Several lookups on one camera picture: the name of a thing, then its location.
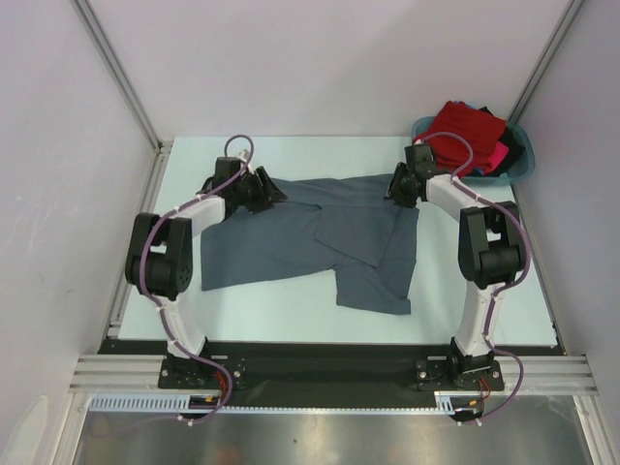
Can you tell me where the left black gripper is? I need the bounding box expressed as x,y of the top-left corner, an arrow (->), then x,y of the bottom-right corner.
232,167 -> 287,215

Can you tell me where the grey-blue t shirt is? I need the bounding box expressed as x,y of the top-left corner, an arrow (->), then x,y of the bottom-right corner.
201,174 -> 419,316

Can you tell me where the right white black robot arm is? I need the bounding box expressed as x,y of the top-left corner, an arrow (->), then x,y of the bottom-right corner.
387,143 -> 531,391

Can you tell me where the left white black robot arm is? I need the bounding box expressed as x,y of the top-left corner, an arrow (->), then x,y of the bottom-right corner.
125,152 -> 287,388

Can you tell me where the red t shirt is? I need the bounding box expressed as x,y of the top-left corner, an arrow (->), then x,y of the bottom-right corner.
414,101 -> 483,176

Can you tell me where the pink t shirt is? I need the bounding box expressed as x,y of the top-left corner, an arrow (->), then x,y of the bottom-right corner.
479,141 -> 510,175

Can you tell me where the black t shirt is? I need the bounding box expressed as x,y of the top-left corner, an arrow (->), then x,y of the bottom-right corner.
472,107 -> 527,178

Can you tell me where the teal plastic basket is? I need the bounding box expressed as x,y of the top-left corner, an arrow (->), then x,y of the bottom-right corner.
411,116 -> 536,186

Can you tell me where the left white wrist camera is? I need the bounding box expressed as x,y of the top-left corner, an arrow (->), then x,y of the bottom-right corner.
236,149 -> 253,169

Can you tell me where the left aluminium frame post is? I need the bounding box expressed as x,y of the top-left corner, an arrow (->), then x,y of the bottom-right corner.
67,0 -> 166,152

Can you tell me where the aluminium frame post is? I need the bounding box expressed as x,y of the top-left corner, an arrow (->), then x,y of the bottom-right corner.
509,0 -> 587,124
67,0 -> 166,152

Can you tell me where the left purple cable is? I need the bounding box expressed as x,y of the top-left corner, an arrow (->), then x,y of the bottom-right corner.
138,134 -> 258,369

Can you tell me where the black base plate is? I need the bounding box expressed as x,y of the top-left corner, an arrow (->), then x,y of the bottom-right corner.
99,338 -> 566,409

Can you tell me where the right aluminium frame post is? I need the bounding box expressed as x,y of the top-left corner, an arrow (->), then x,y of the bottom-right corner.
509,0 -> 587,124

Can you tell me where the grey slotted cable duct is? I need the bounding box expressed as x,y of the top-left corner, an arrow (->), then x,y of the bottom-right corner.
89,393 -> 481,416

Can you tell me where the aluminium front rail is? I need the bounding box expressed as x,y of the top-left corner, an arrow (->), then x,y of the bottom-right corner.
69,355 -> 598,396

